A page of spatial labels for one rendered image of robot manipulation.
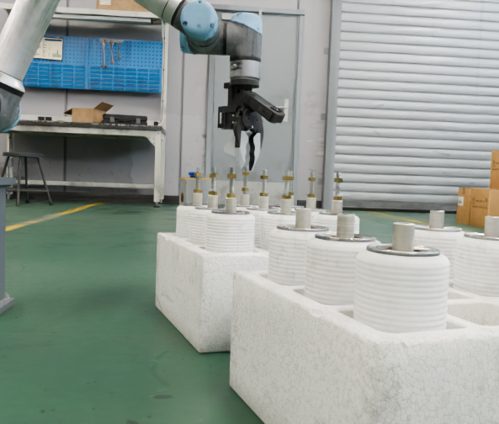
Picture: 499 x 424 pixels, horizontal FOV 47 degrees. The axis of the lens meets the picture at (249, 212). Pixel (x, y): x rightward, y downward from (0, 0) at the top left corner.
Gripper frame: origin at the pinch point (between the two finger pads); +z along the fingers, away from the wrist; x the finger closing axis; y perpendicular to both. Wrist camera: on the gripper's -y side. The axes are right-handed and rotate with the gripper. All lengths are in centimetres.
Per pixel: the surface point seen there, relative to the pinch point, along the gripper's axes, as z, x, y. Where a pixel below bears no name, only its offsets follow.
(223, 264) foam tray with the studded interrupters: 18.9, 29.0, -19.0
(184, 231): 15.8, 14.9, 5.7
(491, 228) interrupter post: 9, 24, -63
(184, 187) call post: 6.1, 2.1, 19.2
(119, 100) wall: -72, -274, 403
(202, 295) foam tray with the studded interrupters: 24.4, 32.2, -17.1
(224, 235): 14.1, 26.0, -16.3
